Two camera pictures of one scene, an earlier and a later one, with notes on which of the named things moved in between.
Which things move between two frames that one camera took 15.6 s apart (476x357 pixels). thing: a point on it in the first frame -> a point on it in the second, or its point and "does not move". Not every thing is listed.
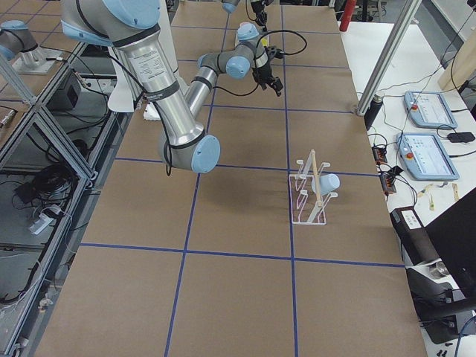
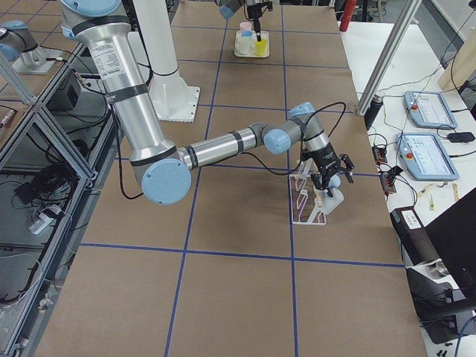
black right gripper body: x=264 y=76 -> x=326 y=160
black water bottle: x=372 y=111 does not move
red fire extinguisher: x=349 y=9 does not move
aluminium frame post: x=410 y=8 does not move
